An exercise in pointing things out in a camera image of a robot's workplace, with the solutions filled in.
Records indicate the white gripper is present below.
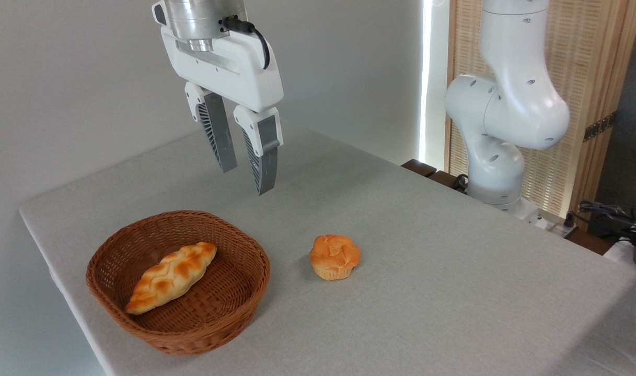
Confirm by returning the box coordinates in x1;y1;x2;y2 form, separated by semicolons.
161;26;285;196

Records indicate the round muffin bread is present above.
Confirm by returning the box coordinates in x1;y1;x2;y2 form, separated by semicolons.
309;234;361;281

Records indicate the long braided bread loaf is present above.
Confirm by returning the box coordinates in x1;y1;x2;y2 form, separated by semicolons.
125;241;217;315

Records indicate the brown wicker basket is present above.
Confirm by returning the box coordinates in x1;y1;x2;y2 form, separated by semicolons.
86;210;271;356

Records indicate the dark brown wooden block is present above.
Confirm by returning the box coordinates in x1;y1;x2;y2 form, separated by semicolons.
401;159;437;178
427;170;468;194

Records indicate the grey tablecloth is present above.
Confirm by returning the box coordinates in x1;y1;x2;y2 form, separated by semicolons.
19;123;636;376

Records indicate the wooden slatted screen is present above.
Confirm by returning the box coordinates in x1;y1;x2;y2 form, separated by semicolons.
446;0;636;226

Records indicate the dark metal screen hinge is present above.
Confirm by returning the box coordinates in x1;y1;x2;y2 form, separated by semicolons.
583;111;617;143

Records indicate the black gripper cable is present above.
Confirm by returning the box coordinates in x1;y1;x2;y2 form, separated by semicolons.
221;16;271;70

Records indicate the black cable bundle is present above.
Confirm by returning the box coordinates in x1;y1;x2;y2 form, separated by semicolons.
563;200;636;247

